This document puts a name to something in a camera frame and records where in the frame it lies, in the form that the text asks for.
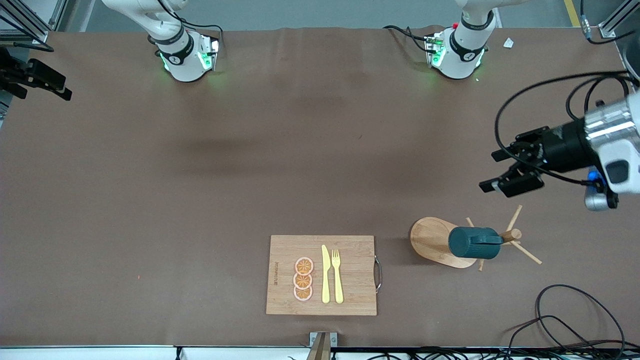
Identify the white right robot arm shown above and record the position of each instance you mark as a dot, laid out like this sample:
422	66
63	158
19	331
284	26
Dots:
185	65

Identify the teal cup with yellow inside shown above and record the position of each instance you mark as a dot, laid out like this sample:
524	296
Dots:
470	242

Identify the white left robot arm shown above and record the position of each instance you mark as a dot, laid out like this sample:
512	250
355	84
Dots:
462	65

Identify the bamboo cutting board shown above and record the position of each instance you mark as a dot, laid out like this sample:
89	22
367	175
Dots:
350	270

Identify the white table edge strip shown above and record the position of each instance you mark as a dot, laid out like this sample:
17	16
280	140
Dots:
75	353

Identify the toy orange slice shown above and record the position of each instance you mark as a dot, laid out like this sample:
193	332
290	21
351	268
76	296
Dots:
304	266
302	281
303	294

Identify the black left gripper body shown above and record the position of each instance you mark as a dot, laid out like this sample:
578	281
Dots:
565	146

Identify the yellow plastic knife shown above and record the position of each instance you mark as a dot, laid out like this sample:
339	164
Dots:
325	275

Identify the wooden post with metal bracket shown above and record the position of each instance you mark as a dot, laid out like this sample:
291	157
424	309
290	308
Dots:
320	347

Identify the yellow plastic fork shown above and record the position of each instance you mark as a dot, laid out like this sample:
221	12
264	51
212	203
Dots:
337	280

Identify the aluminium frame profile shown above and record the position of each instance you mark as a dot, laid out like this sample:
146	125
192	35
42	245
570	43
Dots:
30	22
614	22

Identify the white paper scrap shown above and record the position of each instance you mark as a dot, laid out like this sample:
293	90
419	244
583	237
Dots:
508	43

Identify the wooden cup rack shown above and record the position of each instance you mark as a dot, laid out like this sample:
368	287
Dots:
430	240

